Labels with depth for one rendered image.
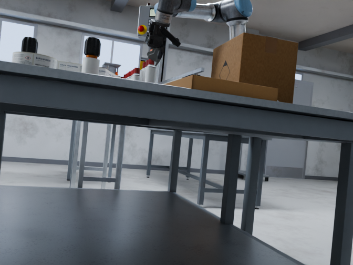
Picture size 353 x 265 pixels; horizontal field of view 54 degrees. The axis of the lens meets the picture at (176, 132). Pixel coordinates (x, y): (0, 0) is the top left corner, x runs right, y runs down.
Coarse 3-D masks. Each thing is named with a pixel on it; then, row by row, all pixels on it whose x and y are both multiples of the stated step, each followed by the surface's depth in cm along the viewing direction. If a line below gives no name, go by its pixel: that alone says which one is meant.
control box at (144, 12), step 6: (144, 6) 210; (150, 6) 209; (144, 12) 210; (144, 18) 210; (150, 18) 209; (138, 24) 211; (144, 24) 209; (138, 30) 210; (144, 30) 209; (138, 36) 211; (144, 36) 210
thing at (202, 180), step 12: (156, 132) 521; (168, 132) 466; (192, 132) 372; (204, 132) 345; (192, 144) 568; (204, 144) 349; (264, 144) 373; (204, 156) 350; (264, 156) 373; (168, 168) 557; (180, 168) 563; (204, 168) 350; (204, 180) 350; (216, 192) 356; (240, 192) 365
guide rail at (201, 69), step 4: (200, 68) 124; (188, 72) 135; (192, 72) 131; (196, 72) 127; (200, 72) 126; (176, 76) 147; (180, 76) 143; (184, 76) 139; (164, 80) 163; (168, 80) 158
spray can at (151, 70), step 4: (152, 60) 174; (148, 64) 175; (152, 64) 174; (148, 68) 173; (152, 68) 173; (156, 68) 175; (148, 72) 173; (152, 72) 173; (148, 76) 173; (152, 76) 173; (148, 80) 173; (152, 80) 173
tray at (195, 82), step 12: (168, 84) 106; (180, 84) 96; (192, 84) 88; (204, 84) 89; (216, 84) 90; (228, 84) 91; (240, 84) 93; (252, 84) 94; (252, 96) 94; (264, 96) 95; (276, 96) 97
